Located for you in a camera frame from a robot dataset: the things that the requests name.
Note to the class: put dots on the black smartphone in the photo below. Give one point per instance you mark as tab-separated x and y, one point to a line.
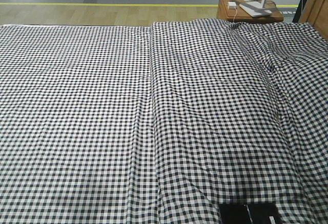
250	213

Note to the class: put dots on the black white checkered bed sheet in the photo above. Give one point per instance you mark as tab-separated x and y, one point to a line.
77	140

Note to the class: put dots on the white desk lamp base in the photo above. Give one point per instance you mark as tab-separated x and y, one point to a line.
255	8

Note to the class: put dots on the black white checkered duvet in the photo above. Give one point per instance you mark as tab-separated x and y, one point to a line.
239	117

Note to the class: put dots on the wooden bedside table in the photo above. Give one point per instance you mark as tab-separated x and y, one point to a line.
239	15

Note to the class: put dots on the white charger adapter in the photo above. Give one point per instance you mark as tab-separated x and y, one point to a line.
232	5

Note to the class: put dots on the wooden headboard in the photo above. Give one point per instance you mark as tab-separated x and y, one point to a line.
316	14

